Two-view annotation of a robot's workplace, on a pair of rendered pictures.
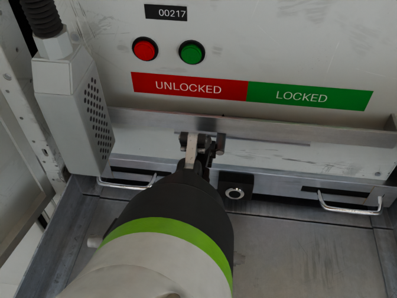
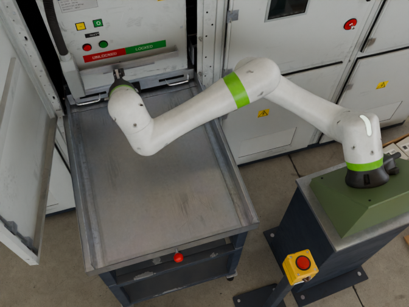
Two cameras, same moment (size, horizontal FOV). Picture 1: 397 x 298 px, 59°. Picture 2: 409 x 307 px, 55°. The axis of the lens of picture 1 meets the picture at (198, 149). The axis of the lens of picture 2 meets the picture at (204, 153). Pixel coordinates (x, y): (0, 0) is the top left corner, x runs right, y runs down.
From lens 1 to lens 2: 1.12 m
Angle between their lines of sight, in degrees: 18
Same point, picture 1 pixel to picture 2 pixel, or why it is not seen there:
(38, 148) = (51, 96)
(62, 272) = (80, 140)
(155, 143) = (96, 80)
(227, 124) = (123, 64)
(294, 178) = (154, 77)
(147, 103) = (90, 65)
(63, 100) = (72, 72)
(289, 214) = (158, 92)
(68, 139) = (73, 84)
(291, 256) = (162, 106)
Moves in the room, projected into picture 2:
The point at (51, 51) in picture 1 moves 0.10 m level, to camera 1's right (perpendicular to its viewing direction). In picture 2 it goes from (66, 58) to (95, 50)
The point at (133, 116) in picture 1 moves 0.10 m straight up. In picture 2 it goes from (89, 71) to (83, 52)
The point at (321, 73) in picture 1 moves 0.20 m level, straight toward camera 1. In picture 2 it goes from (146, 39) to (143, 78)
